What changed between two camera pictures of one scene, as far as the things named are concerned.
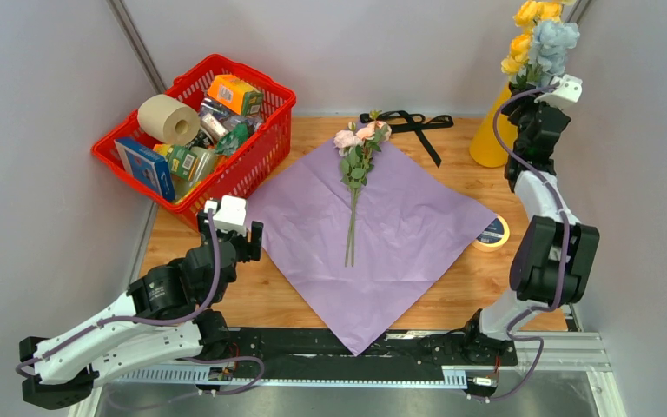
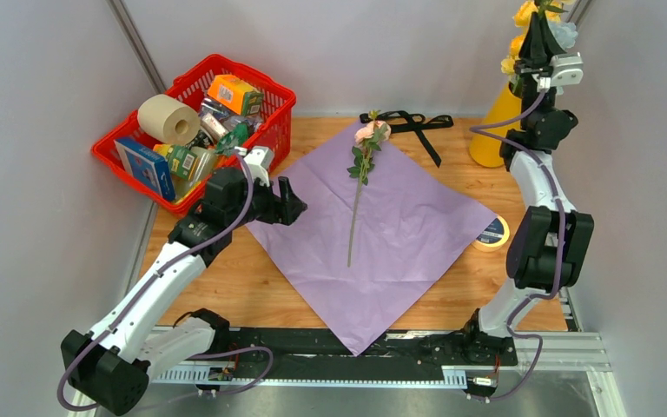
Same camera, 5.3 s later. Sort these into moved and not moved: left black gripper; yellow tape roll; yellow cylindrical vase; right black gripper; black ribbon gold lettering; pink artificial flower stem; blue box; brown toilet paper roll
Moved: pink artificial flower stem; left black gripper; right black gripper
Not moved: yellow tape roll; blue box; yellow cylindrical vase; brown toilet paper roll; black ribbon gold lettering
